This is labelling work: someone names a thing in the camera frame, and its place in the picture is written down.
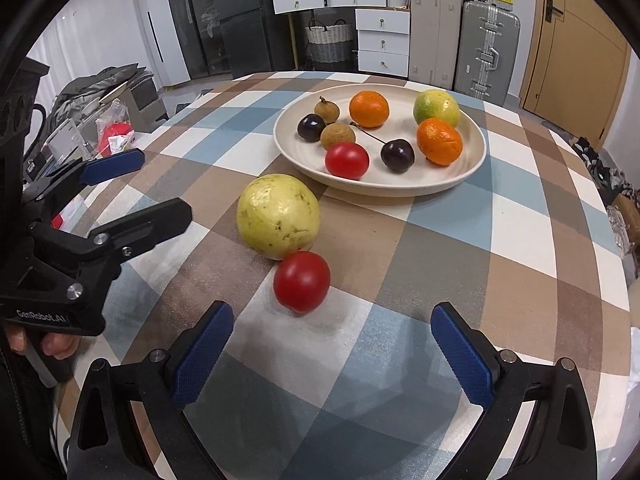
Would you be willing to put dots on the wooden door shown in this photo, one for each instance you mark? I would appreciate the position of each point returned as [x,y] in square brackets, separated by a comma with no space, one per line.
[570,60]

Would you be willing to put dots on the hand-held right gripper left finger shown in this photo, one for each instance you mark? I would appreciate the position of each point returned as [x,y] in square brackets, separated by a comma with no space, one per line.
[200,357]

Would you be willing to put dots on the open cardboard box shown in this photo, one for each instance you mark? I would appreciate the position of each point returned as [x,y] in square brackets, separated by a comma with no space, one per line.
[142,105]

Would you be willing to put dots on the grey jacket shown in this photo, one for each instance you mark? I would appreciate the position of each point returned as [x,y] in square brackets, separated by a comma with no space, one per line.
[95,85]

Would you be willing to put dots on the white drawer dresser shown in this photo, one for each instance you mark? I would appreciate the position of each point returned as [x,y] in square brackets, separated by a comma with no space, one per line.
[382,35]

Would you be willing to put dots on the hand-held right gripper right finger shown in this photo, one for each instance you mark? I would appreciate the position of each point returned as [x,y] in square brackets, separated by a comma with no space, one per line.
[462,357]

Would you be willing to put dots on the beige suitcase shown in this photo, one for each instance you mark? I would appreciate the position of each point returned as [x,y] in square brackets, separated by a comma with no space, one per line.
[434,35]

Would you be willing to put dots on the large pale yellow guava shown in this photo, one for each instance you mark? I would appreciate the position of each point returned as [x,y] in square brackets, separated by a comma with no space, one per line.
[277,216]

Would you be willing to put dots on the scattered dark shoes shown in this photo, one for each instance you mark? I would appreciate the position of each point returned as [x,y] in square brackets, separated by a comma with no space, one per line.
[595,162]

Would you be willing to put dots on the person's left hand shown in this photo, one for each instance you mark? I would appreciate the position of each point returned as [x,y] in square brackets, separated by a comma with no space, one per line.
[60,345]

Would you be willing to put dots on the red tomato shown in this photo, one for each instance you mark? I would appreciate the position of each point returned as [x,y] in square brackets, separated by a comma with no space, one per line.
[346,161]
[301,282]

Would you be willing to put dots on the dark grey refrigerator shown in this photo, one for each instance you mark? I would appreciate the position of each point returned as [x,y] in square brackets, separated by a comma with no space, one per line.
[240,15]

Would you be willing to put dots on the brown longan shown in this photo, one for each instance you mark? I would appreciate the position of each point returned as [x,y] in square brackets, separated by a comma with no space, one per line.
[327,110]
[338,136]

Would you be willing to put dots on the green yellow guava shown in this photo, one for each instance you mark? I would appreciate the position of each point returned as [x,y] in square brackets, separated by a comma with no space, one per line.
[436,107]

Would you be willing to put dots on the woven laundry basket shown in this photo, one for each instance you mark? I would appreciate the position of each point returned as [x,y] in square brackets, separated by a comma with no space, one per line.
[329,40]

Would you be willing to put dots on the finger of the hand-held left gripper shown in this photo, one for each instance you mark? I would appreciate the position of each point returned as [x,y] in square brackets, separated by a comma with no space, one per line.
[150,222]
[112,166]

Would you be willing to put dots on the checked tablecloth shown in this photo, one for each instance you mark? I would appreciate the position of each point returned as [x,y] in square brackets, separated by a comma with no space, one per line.
[425,260]

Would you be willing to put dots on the dark cherry with stem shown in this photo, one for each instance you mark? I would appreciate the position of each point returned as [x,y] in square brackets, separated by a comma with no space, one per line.
[398,156]

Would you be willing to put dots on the silver suitcase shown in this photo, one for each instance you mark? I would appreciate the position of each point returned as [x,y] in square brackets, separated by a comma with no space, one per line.
[487,50]

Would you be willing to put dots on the dark glass door cabinet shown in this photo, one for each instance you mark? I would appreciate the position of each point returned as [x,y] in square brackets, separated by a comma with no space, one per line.
[185,20]

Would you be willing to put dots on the cream round plate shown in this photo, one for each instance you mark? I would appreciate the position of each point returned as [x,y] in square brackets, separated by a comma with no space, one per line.
[385,180]

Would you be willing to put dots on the clear plastic bag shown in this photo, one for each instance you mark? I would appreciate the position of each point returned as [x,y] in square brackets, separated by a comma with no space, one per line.
[117,115]

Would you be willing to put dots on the orange mandarin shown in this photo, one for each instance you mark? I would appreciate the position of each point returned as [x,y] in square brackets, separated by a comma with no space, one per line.
[369,109]
[439,141]

